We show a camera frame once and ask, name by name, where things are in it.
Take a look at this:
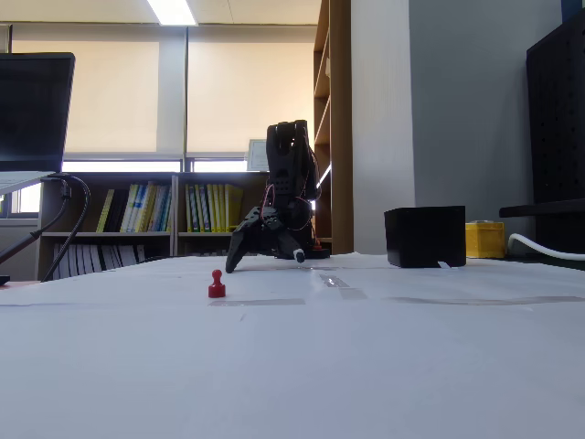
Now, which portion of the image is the white framed sign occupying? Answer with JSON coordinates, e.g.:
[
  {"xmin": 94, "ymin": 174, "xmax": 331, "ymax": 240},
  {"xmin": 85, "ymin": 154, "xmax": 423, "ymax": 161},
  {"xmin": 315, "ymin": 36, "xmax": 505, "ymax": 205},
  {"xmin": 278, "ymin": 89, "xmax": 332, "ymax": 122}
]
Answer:
[{"xmin": 247, "ymin": 138, "xmax": 271, "ymax": 173}]

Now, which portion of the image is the yellow white book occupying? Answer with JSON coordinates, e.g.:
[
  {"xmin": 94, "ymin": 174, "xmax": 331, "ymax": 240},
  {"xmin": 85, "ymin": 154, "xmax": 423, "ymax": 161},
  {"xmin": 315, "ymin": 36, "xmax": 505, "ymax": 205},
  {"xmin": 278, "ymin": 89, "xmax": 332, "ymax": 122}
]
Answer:
[{"xmin": 120, "ymin": 183, "xmax": 140, "ymax": 233}]

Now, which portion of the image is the green table mat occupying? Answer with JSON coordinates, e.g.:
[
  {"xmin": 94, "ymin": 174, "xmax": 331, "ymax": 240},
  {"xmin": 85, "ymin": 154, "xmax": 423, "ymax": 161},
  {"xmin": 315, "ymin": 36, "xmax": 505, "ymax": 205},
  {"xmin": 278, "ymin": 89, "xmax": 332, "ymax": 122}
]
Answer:
[{"xmin": 465, "ymin": 255, "xmax": 585, "ymax": 273}]

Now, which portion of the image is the blue white book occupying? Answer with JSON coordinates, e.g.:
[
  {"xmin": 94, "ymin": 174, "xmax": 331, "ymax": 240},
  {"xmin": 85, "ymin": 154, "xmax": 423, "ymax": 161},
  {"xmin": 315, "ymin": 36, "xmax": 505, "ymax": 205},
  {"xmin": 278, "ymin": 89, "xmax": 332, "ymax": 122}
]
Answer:
[{"xmin": 133, "ymin": 182, "xmax": 150, "ymax": 233}]

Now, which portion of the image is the white power cable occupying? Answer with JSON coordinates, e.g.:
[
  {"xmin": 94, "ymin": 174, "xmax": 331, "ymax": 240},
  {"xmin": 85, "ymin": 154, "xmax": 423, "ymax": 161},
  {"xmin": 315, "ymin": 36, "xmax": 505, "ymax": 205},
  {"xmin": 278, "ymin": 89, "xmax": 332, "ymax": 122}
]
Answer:
[{"xmin": 506, "ymin": 232, "xmax": 585, "ymax": 262}]

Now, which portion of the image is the black pegboard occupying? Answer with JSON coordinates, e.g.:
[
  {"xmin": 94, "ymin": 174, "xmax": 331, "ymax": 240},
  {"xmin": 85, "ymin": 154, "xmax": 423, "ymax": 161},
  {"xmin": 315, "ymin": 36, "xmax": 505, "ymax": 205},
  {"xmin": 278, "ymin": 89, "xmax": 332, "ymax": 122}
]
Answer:
[{"xmin": 525, "ymin": 8, "xmax": 585, "ymax": 252}]

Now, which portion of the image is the low wooden bookshelf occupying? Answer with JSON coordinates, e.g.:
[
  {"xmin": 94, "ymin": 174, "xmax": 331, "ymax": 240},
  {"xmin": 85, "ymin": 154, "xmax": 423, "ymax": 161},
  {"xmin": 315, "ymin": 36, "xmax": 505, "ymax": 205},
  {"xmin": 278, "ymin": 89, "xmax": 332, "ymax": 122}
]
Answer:
[{"xmin": 38, "ymin": 171, "xmax": 317, "ymax": 283}]

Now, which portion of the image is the slanted yellow book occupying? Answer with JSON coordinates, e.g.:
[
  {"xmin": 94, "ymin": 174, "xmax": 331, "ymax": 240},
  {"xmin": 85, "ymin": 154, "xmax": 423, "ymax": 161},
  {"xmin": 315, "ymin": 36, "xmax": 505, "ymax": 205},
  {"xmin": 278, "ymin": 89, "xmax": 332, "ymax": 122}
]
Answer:
[{"xmin": 95, "ymin": 188, "xmax": 116, "ymax": 233}]

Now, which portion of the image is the yellow cardboard box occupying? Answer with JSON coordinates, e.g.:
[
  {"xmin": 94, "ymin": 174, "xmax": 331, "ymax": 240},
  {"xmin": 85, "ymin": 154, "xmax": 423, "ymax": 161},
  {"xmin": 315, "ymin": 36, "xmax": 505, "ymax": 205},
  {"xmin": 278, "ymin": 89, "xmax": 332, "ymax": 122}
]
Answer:
[{"xmin": 464, "ymin": 220, "xmax": 506, "ymax": 259}]

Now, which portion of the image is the white paper sheet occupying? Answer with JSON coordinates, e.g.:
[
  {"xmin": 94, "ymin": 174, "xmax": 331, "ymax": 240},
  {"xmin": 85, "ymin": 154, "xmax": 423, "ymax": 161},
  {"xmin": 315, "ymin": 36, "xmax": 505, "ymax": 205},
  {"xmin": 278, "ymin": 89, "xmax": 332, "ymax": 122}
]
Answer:
[
  {"xmin": 0, "ymin": 267, "xmax": 362, "ymax": 308},
  {"xmin": 0, "ymin": 300, "xmax": 321, "ymax": 439},
  {"xmin": 319, "ymin": 264, "xmax": 585, "ymax": 306}
]

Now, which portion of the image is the black curved cable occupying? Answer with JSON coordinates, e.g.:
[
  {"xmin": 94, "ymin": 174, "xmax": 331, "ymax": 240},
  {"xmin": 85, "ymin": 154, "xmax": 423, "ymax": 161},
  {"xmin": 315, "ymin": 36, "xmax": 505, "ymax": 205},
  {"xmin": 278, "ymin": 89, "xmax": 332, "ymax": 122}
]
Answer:
[{"xmin": 39, "ymin": 172, "xmax": 92, "ymax": 283}]

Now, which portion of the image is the black laptop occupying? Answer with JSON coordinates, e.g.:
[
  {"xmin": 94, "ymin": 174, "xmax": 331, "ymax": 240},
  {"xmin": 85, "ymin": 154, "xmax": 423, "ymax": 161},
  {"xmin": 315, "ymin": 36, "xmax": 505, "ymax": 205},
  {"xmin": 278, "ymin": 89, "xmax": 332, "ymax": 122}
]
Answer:
[{"xmin": 0, "ymin": 51, "xmax": 77, "ymax": 196}]

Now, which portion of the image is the black plastic box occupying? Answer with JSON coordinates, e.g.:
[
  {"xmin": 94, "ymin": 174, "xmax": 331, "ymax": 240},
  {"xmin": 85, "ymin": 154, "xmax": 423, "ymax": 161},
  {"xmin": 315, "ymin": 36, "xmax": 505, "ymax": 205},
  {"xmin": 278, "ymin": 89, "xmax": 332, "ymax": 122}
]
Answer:
[{"xmin": 384, "ymin": 205, "xmax": 467, "ymax": 269}]

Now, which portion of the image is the beige roller blind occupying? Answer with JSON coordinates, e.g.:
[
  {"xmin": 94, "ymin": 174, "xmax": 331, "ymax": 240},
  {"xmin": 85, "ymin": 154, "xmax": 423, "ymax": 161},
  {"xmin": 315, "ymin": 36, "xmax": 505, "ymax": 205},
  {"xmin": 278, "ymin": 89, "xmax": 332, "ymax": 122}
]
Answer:
[
  {"xmin": 186, "ymin": 25, "xmax": 317, "ymax": 161},
  {"xmin": 11, "ymin": 25, "xmax": 186, "ymax": 161}
]

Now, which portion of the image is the ceiling light panel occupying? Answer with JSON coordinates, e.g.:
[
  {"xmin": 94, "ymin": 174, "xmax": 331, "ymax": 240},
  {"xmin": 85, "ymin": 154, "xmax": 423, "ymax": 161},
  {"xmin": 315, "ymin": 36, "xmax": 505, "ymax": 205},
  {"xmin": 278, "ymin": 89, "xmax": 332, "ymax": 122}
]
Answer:
[{"xmin": 146, "ymin": 0, "xmax": 197, "ymax": 27}]

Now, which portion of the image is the black jointed cable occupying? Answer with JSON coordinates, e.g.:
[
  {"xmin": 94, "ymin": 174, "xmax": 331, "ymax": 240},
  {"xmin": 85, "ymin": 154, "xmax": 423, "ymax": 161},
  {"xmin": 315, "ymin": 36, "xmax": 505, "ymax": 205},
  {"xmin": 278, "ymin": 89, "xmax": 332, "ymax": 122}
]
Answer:
[{"xmin": 0, "ymin": 176, "xmax": 74, "ymax": 266}]

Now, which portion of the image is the black metal shelf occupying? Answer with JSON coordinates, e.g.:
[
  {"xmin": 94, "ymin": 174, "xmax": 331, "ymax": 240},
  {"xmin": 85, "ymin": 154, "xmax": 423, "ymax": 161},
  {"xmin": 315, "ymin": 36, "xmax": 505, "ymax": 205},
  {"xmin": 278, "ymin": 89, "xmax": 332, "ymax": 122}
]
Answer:
[{"xmin": 498, "ymin": 198, "xmax": 585, "ymax": 220}]

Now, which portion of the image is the red servo wire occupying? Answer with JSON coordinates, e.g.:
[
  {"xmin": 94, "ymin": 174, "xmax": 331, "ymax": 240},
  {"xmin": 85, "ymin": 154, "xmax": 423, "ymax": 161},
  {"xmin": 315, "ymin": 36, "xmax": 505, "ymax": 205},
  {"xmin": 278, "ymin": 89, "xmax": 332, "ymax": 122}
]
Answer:
[{"xmin": 261, "ymin": 157, "xmax": 322, "ymax": 232}]

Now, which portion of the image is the tall wooden bookshelf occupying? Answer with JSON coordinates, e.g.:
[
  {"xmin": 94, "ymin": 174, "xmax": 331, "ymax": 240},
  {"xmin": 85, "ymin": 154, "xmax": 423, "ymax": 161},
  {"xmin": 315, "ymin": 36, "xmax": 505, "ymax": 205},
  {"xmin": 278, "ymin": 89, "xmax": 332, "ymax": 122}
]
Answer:
[{"xmin": 313, "ymin": 0, "xmax": 353, "ymax": 255}]

